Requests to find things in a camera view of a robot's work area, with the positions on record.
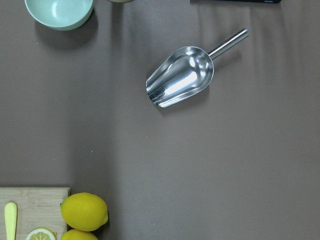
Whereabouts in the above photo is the black wooden glass tray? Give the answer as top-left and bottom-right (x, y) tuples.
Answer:
(190, 0), (282, 4)

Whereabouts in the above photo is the stainless steel scoop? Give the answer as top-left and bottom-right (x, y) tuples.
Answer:
(145, 28), (249, 108)

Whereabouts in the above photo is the bamboo cutting board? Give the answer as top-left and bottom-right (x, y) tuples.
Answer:
(0, 187), (71, 240)

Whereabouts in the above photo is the wooden mug tree stand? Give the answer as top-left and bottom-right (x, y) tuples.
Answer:
(109, 0), (133, 3)

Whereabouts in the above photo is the lemon slice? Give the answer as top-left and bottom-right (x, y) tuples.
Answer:
(25, 228), (57, 240)

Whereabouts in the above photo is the whole yellow lemon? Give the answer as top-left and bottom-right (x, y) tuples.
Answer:
(60, 192), (109, 232)
(60, 229), (98, 240)

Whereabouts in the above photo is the mint green bowl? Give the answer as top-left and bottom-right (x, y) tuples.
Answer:
(24, 0), (94, 31)

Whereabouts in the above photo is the yellow plastic knife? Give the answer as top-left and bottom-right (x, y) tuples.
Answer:
(4, 202), (18, 240)

